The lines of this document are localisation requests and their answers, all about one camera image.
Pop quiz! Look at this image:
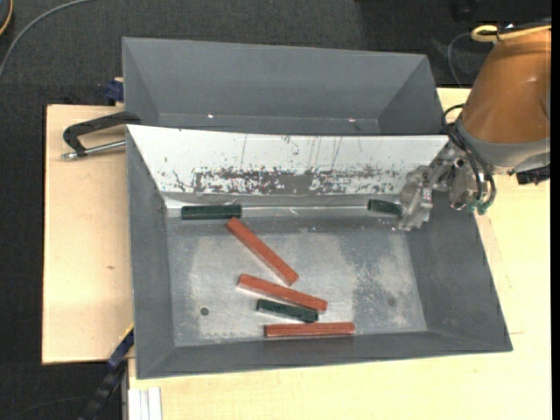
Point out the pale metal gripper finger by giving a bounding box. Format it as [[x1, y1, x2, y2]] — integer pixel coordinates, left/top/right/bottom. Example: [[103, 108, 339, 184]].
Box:
[[396, 190, 436, 232], [399, 164, 438, 207]]

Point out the dark green flat block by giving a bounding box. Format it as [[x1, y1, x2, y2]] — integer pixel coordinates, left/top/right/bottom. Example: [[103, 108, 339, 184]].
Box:
[[180, 204, 243, 221], [255, 298, 320, 324], [367, 198, 404, 217]]

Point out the grey metal bin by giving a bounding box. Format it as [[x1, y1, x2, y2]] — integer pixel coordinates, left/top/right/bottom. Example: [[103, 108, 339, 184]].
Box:
[[121, 36, 514, 381]]

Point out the red-brown flat block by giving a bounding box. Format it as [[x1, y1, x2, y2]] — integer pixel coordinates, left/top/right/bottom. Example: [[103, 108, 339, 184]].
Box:
[[236, 273, 329, 312], [263, 321, 356, 339], [224, 216, 300, 288]]

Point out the pale cardboard board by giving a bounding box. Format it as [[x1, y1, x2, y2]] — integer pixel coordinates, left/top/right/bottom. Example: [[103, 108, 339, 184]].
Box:
[[41, 103, 137, 365]]

